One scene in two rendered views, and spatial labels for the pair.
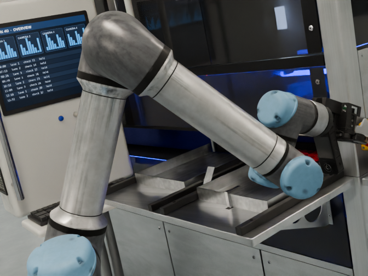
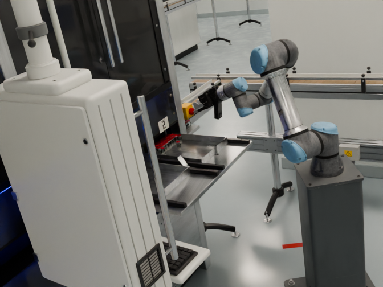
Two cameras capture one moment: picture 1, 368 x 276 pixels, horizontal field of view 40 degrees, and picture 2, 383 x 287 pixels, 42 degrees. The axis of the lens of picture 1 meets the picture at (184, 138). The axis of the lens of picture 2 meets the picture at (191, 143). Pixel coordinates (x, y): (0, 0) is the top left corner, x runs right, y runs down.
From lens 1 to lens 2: 2.92 m
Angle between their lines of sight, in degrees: 101
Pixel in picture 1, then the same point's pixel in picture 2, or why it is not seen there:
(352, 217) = not seen: hidden behind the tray
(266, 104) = (243, 82)
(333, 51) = (174, 77)
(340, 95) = (178, 97)
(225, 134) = not seen: hidden behind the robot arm
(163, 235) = not seen: outside the picture
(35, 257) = (330, 126)
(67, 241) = (317, 124)
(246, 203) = (220, 145)
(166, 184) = (179, 179)
